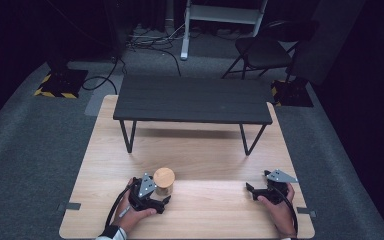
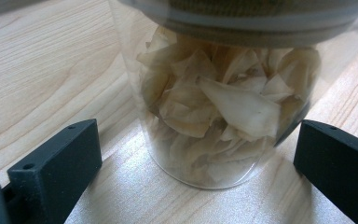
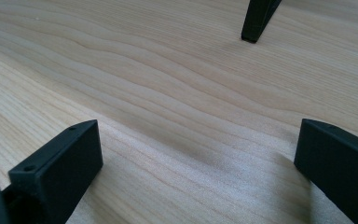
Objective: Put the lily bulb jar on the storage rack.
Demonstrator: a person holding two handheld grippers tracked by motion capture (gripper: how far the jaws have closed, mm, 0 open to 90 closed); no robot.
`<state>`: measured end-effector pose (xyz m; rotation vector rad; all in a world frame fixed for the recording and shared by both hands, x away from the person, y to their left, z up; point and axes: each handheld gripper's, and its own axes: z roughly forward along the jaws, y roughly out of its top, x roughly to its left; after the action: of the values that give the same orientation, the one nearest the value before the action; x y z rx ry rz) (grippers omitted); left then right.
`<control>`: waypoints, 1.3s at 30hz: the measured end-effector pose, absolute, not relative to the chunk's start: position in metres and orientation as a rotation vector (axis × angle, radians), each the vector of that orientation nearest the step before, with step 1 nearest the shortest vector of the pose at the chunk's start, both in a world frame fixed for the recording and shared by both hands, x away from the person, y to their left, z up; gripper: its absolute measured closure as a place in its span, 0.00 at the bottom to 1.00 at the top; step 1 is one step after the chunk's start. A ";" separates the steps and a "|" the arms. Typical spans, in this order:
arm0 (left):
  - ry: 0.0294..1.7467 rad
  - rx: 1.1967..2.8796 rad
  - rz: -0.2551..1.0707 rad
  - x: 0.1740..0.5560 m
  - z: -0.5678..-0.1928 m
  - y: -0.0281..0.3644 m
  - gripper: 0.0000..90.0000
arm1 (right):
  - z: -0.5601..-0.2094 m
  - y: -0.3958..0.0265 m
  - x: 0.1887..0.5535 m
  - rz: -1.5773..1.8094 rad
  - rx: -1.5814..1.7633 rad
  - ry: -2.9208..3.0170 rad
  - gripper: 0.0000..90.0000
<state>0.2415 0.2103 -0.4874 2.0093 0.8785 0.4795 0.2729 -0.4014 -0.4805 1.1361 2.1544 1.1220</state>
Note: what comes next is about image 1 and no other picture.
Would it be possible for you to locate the black yellow striped base plate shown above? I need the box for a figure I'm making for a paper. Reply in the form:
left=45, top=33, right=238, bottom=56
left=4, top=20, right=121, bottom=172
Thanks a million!
left=33, top=67, right=90, bottom=100
left=270, top=79, right=315, bottom=109

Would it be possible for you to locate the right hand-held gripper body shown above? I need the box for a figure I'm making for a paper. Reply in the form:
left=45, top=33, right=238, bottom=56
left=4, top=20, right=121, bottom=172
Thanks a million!
left=253, top=168, right=299, bottom=206

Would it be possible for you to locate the white metal stand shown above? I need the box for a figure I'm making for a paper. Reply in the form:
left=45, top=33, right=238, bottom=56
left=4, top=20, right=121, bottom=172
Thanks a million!
left=179, top=0, right=270, bottom=61

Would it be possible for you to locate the person's right hand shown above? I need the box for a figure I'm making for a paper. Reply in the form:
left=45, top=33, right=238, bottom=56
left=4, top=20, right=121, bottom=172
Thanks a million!
left=257, top=182, right=297, bottom=239

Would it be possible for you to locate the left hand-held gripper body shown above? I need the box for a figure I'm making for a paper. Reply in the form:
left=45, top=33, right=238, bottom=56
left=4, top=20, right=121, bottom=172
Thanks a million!
left=128, top=172, right=163, bottom=215

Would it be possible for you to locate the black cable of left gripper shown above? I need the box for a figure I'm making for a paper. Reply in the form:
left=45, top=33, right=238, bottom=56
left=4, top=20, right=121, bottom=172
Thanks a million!
left=104, top=185, right=135, bottom=232

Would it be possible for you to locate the black low shelf table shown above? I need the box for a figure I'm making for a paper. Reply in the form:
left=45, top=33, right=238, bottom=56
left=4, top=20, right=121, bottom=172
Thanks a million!
left=112, top=74, right=274, bottom=157

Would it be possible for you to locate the glass jar with wooden lid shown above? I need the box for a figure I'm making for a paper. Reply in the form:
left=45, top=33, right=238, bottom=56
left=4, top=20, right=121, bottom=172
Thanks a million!
left=152, top=166, right=176, bottom=197

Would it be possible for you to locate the black folding chair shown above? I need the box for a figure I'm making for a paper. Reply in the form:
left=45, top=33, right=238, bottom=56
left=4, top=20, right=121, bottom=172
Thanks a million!
left=221, top=19, right=318, bottom=81

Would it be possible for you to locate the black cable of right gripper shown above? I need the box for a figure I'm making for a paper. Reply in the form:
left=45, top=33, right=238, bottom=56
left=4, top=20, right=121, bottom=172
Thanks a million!
left=270, top=185, right=300, bottom=235

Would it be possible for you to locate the bundle of floor cables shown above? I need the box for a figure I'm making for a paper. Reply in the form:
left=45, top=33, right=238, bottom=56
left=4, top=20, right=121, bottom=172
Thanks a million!
left=125, top=22, right=194, bottom=78

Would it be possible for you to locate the person's left hand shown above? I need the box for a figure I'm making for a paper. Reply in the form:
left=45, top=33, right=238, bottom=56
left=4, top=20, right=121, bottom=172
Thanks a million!
left=111, top=177, right=158, bottom=234

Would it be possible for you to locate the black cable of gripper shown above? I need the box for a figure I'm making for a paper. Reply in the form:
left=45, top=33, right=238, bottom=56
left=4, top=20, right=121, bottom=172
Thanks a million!
left=104, top=185, right=135, bottom=232
left=270, top=185, right=300, bottom=235

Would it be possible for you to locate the black floor cable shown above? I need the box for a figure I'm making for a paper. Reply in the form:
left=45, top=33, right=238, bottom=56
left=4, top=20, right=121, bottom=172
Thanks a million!
left=81, top=55, right=128, bottom=96

